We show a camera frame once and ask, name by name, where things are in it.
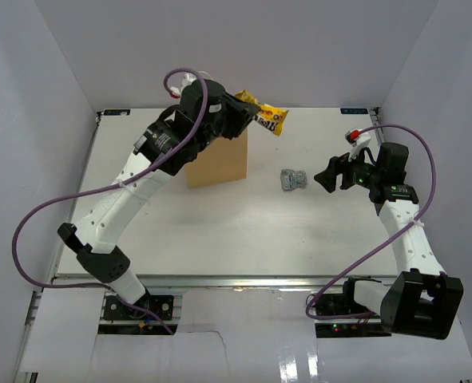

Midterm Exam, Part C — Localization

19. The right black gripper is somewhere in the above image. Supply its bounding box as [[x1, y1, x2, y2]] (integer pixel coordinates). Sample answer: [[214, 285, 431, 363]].
[[315, 144, 383, 193]]

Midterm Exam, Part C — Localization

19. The yellow M&M's packet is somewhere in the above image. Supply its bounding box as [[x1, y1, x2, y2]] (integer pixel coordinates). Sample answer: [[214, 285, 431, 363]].
[[235, 89, 289, 136]]

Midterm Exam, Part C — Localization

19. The silver foil snack packet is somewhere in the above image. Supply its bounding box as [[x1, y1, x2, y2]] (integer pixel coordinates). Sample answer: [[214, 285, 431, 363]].
[[280, 169, 307, 192]]

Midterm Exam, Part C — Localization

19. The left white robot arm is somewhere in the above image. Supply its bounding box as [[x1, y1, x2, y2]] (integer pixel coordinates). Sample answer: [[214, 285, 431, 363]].
[[58, 80, 260, 318]]

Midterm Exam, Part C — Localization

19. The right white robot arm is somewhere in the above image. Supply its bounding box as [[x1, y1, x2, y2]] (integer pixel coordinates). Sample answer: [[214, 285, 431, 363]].
[[314, 143, 464, 340]]

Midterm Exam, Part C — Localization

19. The brown paper bag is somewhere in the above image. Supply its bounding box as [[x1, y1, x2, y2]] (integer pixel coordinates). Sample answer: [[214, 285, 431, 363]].
[[185, 131, 248, 188]]

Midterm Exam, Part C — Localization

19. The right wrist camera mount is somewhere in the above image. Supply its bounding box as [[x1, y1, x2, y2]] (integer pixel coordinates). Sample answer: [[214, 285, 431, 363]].
[[345, 129, 371, 162]]

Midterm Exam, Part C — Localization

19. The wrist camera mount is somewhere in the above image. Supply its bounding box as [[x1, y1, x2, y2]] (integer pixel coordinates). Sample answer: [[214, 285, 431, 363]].
[[345, 129, 371, 162], [169, 73, 197, 99]]

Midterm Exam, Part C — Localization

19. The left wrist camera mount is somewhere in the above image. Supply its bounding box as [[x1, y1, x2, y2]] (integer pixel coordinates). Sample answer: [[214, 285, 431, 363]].
[[169, 73, 197, 99]]

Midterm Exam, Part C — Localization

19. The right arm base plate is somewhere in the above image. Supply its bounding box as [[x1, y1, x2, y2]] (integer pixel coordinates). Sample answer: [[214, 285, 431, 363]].
[[311, 294, 391, 339]]

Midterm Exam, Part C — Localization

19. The aluminium table frame rail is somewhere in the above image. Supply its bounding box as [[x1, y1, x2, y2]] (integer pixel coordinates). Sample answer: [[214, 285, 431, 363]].
[[50, 274, 396, 290]]

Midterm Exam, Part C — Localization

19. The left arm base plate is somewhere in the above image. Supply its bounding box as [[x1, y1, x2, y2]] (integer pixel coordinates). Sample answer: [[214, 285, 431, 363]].
[[101, 293, 175, 322]]

